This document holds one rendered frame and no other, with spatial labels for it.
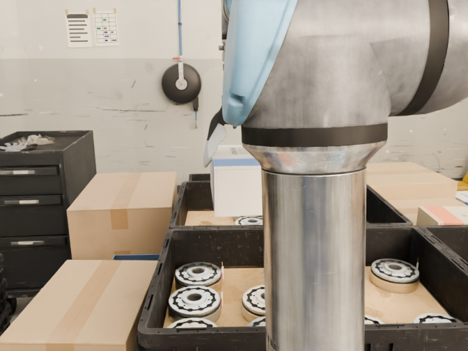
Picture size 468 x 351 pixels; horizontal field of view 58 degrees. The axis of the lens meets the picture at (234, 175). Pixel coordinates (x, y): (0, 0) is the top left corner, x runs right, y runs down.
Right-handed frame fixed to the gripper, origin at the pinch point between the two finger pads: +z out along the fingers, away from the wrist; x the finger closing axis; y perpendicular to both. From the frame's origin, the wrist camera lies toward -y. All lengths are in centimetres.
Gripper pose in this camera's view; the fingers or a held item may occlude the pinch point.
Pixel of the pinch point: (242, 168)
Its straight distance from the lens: 83.1
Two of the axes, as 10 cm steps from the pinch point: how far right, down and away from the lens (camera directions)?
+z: 0.0, 9.7, 2.6
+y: -0.9, -2.6, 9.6
